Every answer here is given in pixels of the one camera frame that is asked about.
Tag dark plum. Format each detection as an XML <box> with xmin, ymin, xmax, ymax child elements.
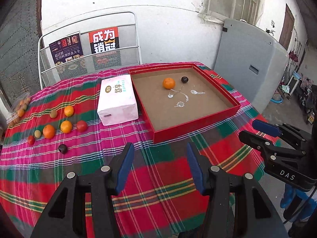
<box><xmin>58</xmin><ymin>144</ymin><xmax>68</xmax><ymax>154</ymax></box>
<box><xmin>181</xmin><ymin>76</ymin><xmax>189</xmax><ymax>84</ymax></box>

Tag small red tomato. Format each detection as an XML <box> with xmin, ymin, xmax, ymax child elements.
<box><xmin>27</xmin><ymin>135</ymin><xmax>35</xmax><ymax>146</ymax></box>

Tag deep orange mandarin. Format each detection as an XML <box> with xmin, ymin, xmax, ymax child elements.
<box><xmin>42</xmin><ymin>124</ymin><xmax>55</xmax><ymax>139</ymax></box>

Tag small green kiwi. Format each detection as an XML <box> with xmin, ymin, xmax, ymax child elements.
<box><xmin>34</xmin><ymin>130</ymin><xmax>41</xmax><ymax>139</ymax></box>

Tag yellow orange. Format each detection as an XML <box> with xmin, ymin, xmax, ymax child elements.
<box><xmin>64</xmin><ymin>105</ymin><xmax>74</xmax><ymax>117</ymax></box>
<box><xmin>60</xmin><ymin>120</ymin><xmax>73</xmax><ymax>134</ymax></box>

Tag dark plum front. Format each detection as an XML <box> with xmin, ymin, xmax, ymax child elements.
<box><xmin>181</xmin><ymin>76</ymin><xmax>189</xmax><ymax>84</ymax></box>

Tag blue gloved right hand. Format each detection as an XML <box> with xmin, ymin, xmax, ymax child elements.
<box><xmin>280</xmin><ymin>184</ymin><xmax>316</xmax><ymax>224</ymax></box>

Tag plaid tablecloth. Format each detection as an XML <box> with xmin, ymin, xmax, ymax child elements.
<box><xmin>1</xmin><ymin>64</ymin><xmax>264</xmax><ymax>237</ymax></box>

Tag grey metal cabinet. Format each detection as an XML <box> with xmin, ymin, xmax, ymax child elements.
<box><xmin>214</xmin><ymin>18</ymin><xmax>288</xmax><ymax>113</ymax></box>

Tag red cardboard box tray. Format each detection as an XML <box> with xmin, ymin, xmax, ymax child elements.
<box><xmin>128</xmin><ymin>63</ymin><xmax>241</xmax><ymax>143</ymax></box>

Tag clear plastic fruit bag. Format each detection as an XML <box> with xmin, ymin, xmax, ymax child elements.
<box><xmin>7</xmin><ymin>92</ymin><xmax>31</xmax><ymax>126</ymax></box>

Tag white pink tissue pack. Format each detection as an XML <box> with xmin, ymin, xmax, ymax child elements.
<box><xmin>97</xmin><ymin>74</ymin><xmax>139</xmax><ymax>126</ymax></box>

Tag dark purple cookbook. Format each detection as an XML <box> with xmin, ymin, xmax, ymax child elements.
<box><xmin>49</xmin><ymin>32</ymin><xmax>83</xmax><ymax>66</ymax></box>

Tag white metal mesh rack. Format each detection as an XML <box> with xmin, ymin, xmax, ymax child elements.
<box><xmin>37</xmin><ymin>11</ymin><xmax>142</xmax><ymax>89</ymax></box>

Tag studded metal door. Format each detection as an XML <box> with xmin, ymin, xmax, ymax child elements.
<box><xmin>1</xmin><ymin>0</ymin><xmax>41</xmax><ymax>104</ymax></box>

